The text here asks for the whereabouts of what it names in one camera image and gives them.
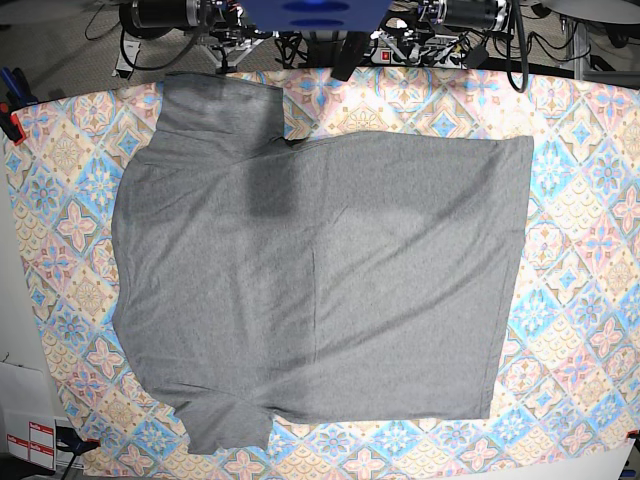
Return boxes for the white power strip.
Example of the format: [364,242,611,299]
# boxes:
[369,46,467,69]

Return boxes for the white cardboard box red labels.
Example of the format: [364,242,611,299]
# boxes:
[1,363,56,471]

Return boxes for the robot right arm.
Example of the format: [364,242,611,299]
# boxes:
[118,0,231,35]

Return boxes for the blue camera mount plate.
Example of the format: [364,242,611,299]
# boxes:
[239,0,392,32]

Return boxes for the grey T-shirt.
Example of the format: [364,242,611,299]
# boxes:
[111,74,534,455]

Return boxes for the black centre post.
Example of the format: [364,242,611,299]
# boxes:
[331,31,371,82]

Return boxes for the blue clamp handle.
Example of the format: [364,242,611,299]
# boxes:
[1,67,39,108]

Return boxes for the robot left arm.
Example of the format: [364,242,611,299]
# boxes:
[419,0,510,31]

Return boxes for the black orange clamp bottom left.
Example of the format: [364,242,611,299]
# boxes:
[56,427,100,456]

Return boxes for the red black clamp left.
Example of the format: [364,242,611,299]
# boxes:
[0,102,26,146]

